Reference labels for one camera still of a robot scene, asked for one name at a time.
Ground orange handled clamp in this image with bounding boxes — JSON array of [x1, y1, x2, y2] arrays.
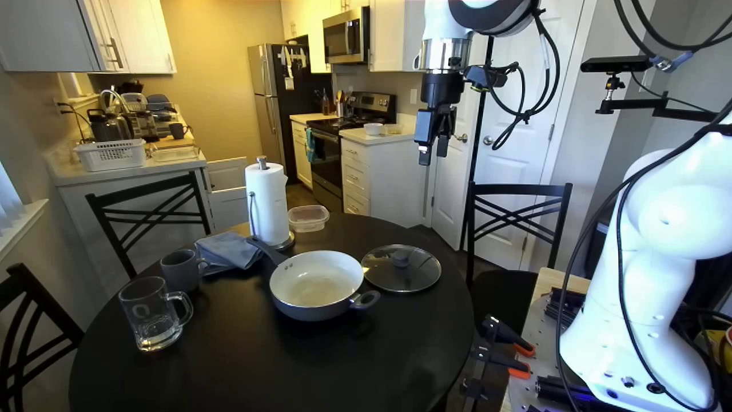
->
[[478, 314, 536, 379]]

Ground black chair front left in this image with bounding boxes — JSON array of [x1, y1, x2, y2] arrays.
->
[[0, 263, 85, 412]]

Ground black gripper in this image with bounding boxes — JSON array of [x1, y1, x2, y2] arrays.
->
[[413, 70, 463, 164]]

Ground black kitchen stove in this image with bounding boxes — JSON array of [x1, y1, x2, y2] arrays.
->
[[307, 89, 398, 202]]

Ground blue folded cloth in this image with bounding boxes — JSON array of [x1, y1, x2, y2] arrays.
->
[[195, 233, 260, 275]]

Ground white upper cabinet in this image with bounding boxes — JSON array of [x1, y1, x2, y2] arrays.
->
[[0, 0, 175, 75]]

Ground black refrigerator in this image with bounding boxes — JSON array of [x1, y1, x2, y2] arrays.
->
[[246, 36, 331, 179]]

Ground white grey cooking pot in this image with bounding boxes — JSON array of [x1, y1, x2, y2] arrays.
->
[[270, 249, 379, 323]]

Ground black chair back left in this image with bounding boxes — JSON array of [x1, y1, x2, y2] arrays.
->
[[86, 171, 211, 278]]

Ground black chair right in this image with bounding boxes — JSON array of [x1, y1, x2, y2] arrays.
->
[[466, 184, 571, 329]]

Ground clear plastic food container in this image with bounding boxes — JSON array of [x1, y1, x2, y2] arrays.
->
[[288, 204, 330, 233]]

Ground grey ceramic mug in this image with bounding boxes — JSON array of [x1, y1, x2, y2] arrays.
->
[[159, 249, 202, 292]]

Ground stainless steel microwave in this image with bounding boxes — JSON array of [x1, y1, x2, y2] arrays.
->
[[323, 6, 371, 65]]

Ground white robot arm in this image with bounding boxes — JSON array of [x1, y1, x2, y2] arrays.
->
[[558, 113, 732, 412]]

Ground black round table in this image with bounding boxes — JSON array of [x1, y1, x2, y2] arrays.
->
[[69, 215, 474, 412]]

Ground white door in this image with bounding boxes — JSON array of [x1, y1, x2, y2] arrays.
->
[[419, 0, 587, 249]]

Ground black chair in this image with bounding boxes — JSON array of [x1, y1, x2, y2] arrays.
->
[[86, 171, 211, 278], [466, 184, 571, 329], [0, 263, 85, 412]]

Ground clear glass mug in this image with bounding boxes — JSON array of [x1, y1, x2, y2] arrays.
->
[[116, 278, 195, 353]]

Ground paper towel roll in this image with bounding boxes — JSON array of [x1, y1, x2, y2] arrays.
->
[[245, 156, 290, 247]]

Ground glass pot lid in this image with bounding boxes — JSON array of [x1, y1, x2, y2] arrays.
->
[[362, 242, 441, 296]]

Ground white plastic basket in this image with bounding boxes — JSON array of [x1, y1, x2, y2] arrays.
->
[[72, 139, 145, 171]]

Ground black camera on stand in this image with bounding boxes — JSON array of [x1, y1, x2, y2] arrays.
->
[[580, 54, 714, 121]]

